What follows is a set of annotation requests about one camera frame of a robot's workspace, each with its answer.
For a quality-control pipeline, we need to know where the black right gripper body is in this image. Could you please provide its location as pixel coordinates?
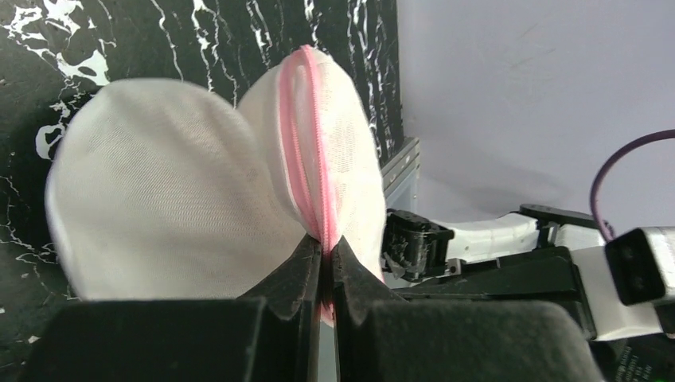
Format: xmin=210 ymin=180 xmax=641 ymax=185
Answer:
xmin=395 ymin=247 xmax=674 ymax=381

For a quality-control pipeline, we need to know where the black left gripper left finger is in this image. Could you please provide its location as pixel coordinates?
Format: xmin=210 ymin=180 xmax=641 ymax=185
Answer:
xmin=21 ymin=237 xmax=321 ymax=381

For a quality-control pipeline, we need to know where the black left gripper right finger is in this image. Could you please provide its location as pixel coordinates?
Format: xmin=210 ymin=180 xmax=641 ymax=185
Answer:
xmin=332 ymin=240 xmax=603 ymax=381

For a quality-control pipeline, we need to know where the white pink-trim laundry bag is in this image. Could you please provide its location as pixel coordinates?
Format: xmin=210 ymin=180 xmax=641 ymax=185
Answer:
xmin=45 ymin=45 xmax=386 ymax=300

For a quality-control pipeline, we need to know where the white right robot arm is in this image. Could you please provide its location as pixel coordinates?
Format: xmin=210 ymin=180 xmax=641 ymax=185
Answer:
xmin=380 ymin=204 xmax=674 ymax=381

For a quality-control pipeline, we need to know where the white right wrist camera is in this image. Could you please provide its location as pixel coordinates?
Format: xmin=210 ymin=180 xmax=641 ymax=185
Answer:
xmin=571 ymin=227 xmax=674 ymax=341

